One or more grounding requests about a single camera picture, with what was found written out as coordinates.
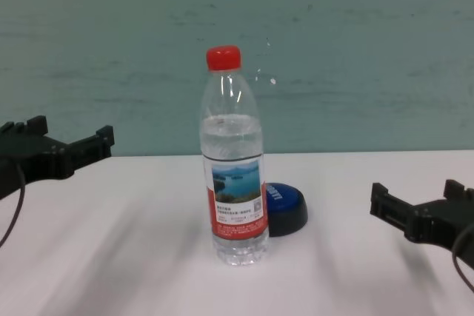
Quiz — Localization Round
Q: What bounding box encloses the blue push button black base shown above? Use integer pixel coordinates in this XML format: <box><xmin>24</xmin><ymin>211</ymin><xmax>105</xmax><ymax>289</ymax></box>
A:
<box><xmin>264</xmin><ymin>181</ymin><xmax>310</xmax><ymax>238</ymax></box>

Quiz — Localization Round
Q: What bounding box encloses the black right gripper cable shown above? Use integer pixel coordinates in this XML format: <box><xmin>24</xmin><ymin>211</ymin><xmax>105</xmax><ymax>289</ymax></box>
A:
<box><xmin>449</xmin><ymin>223</ymin><xmax>474</xmax><ymax>292</ymax></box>

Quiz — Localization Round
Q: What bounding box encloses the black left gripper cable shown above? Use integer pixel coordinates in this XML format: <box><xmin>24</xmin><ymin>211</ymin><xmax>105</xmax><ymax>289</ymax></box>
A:
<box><xmin>0</xmin><ymin>162</ymin><xmax>27</xmax><ymax>247</ymax></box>

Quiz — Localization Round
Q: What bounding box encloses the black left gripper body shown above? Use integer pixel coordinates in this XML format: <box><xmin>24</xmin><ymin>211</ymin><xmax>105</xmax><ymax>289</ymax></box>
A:
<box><xmin>0</xmin><ymin>130</ymin><xmax>76</xmax><ymax>201</ymax></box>

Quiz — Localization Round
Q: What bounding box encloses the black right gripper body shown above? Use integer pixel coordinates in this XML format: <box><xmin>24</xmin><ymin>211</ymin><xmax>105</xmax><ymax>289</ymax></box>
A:
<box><xmin>404</xmin><ymin>197</ymin><xmax>474</xmax><ymax>269</ymax></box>

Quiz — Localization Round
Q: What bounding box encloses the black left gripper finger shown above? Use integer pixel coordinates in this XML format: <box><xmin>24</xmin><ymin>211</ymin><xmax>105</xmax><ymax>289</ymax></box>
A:
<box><xmin>0</xmin><ymin>115</ymin><xmax>50</xmax><ymax>138</ymax></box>
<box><xmin>69</xmin><ymin>124</ymin><xmax>116</xmax><ymax>177</ymax></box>

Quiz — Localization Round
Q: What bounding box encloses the clear water bottle red cap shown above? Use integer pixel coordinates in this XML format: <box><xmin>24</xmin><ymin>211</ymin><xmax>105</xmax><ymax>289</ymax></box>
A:
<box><xmin>198</xmin><ymin>44</ymin><xmax>270</xmax><ymax>267</ymax></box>

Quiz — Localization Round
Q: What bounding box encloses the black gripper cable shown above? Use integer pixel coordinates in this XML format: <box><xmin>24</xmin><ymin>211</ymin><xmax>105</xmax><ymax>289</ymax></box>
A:
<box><xmin>0</xmin><ymin>162</ymin><xmax>27</xmax><ymax>247</ymax></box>
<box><xmin>449</xmin><ymin>223</ymin><xmax>474</xmax><ymax>292</ymax></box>

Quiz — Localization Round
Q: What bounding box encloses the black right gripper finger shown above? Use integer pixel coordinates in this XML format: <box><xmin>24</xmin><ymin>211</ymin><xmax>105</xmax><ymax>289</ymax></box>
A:
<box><xmin>442</xmin><ymin>178</ymin><xmax>474</xmax><ymax>203</ymax></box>
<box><xmin>369</xmin><ymin>181</ymin><xmax>409</xmax><ymax>238</ymax></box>

